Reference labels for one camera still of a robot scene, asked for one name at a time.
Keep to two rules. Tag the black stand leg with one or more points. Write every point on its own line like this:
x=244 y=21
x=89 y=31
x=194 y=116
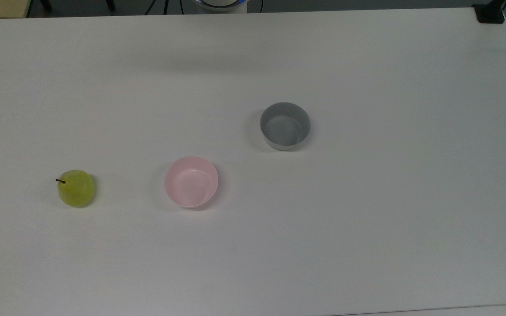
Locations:
x=45 y=4
x=110 y=4

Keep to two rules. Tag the pink bowl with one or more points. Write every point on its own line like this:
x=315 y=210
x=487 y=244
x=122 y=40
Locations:
x=191 y=182

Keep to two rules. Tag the grey bowl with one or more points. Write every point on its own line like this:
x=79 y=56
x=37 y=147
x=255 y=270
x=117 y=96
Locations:
x=284 y=129

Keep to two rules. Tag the green pear with brown stem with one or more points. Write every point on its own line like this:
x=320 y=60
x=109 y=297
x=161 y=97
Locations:
x=77 y=191

